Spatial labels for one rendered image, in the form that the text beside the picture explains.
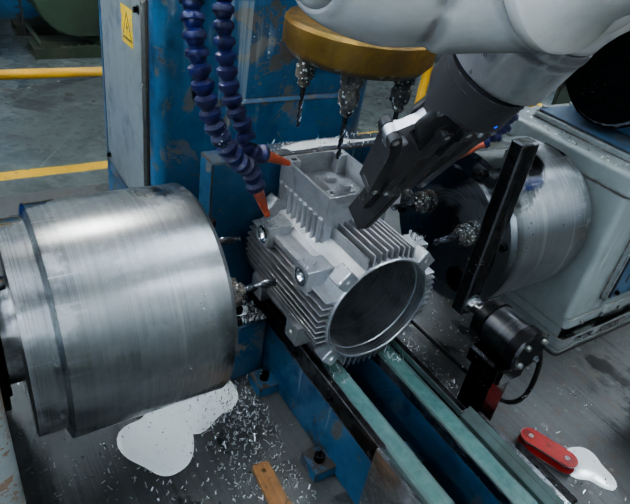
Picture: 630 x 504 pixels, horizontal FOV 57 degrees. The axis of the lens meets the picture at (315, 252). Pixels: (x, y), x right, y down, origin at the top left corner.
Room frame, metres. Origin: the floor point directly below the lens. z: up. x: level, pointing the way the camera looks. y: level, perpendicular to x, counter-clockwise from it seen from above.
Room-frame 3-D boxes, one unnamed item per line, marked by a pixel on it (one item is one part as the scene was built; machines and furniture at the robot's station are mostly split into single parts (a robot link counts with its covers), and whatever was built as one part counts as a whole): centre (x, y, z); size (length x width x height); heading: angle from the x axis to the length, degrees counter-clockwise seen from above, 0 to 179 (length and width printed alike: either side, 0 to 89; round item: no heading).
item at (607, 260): (1.03, -0.51, 0.99); 0.35 x 0.31 x 0.37; 127
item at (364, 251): (0.67, -0.03, 1.02); 0.20 x 0.19 x 0.19; 37
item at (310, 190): (0.70, -0.01, 1.11); 0.12 x 0.11 x 0.07; 37
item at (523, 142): (0.65, -0.22, 1.12); 0.04 x 0.03 x 0.26; 37
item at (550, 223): (0.87, -0.30, 1.04); 0.41 x 0.25 x 0.25; 127
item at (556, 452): (0.59, -0.39, 0.81); 0.09 x 0.03 x 0.02; 57
